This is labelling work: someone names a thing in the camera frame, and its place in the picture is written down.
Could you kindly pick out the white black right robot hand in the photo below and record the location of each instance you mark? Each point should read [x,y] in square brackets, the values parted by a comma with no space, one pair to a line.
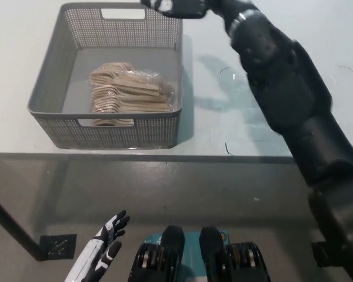
[185,7]

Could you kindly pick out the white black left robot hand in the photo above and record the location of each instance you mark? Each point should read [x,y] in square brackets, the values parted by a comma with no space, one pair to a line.
[94,258]

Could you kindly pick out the clear bag of wooden cutlery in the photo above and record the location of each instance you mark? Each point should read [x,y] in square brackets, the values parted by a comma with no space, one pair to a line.
[129,91]

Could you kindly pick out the black table foot plate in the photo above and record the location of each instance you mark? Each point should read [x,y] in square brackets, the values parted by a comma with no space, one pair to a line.
[59,246]
[319,254]

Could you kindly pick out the black teal robot body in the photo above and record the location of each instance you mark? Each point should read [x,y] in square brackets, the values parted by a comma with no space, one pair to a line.
[172,249]

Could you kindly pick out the black table leg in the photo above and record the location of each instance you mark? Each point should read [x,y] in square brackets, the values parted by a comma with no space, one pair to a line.
[14,227]

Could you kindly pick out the grey perforated plastic basket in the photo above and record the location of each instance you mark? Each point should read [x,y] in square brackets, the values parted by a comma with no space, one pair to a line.
[76,85]

